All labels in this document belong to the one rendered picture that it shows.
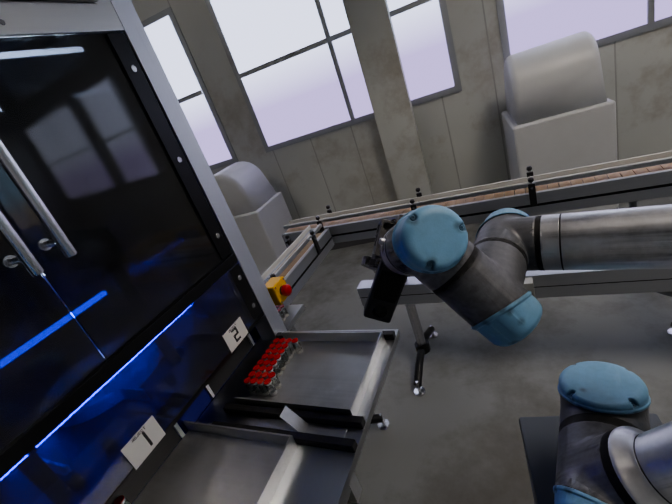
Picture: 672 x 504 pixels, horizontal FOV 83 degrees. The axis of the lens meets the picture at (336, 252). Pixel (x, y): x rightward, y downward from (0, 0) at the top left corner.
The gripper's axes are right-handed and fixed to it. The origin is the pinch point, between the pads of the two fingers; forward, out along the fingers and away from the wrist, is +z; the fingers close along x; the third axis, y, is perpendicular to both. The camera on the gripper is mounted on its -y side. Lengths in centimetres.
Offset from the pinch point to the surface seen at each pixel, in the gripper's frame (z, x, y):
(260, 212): 247, 76, 44
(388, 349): 28.2, -10.4, -18.2
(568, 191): 59, -70, 48
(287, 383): 30.9, 13.9, -33.4
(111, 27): 6, 69, 39
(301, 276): 85, 20, -4
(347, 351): 33.2, -0.3, -21.9
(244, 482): 9, 17, -49
